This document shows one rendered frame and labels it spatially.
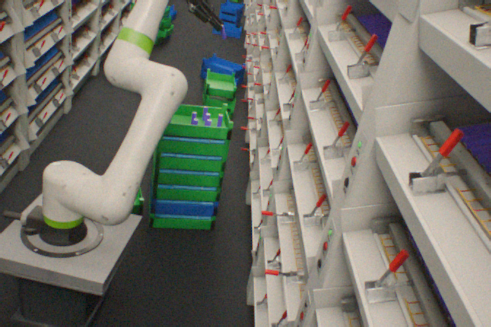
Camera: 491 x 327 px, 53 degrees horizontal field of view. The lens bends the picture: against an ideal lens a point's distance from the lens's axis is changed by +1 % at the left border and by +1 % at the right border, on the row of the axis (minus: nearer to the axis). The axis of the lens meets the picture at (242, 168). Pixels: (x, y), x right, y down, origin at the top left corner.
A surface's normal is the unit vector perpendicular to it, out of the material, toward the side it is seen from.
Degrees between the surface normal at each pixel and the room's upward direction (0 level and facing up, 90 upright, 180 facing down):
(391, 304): 19
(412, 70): 90
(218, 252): 0
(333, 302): 90
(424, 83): 90
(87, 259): 2
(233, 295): 0
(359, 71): 90
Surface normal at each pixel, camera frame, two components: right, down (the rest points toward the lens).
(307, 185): -0.15, -0.85
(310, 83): 0.00, 0.50
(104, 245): 0.21, -0.86
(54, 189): -0.35, 0.35
